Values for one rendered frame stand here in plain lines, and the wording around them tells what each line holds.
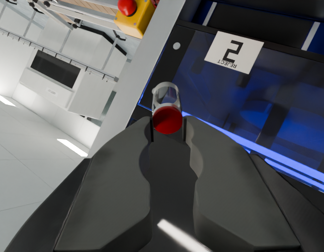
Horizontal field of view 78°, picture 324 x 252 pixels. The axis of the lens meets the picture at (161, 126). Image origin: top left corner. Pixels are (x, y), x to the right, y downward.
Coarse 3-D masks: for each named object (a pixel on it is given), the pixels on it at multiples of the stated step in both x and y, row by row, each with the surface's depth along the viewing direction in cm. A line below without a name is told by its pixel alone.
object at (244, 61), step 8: (224, 32) 38; (216, 40) 38; (224, 40) 37; (240, 40) 36; (248, 40) 36; (256, 40) 35; (216, 48) 38; (224, 48) 37; (232, 48) 37; (248, 48) 36; (256, 48) 35; (208, 56) 38; (216, 56) 37; (232, 56) 36; (240, 56) 36; (248, 56) 35; (256, 56) 35; (224, 64) 37; (232, 64) 36; (240, 64) 36; (248, 64) 35; (248, 72) 35
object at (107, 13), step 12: (48, 0) 73; (60, 0) 82; (72, 0) 76; (84, 0) 70; (96, 0) 65; (108, 0) 63; (60, 12) 84; (72, 12) 81; (84, 12) 70; (96, 12) 68; (108, 12) 71; (72, 24) 84; (108, 24) 74
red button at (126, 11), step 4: (120, 0) 43; (124, 0) 42; (128, 0) 42; (132, 0) 42; (120, 4) 43; (124, 4) 42; (128, 4) 42; (132, 4) 43; (136, 4) 44; (120, 8) 43; (124, 8) 43; (128, 8) 43; (132, 8) 43; (124, 12) 43; (128, 12) 43; (132, 12) 44
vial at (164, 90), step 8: (160, 88) 15; (168, 88) 15; (176, 88) 16; (160, 96) 14; (168, 96) 14; (176, 96) 14; (152, 104) 15; (160, 104) 13; (168, 104) 13; (176, 104) 14; (152, 112) 14
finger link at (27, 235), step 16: (80, 176) 8; (64, 192) 7; (48, 208) 7; (64, 208) 7; (32, 224) 6; (48, 224) 6; (64, 224) 6; (16, 240) 6; (32, 240) 6; (48, 240) 6
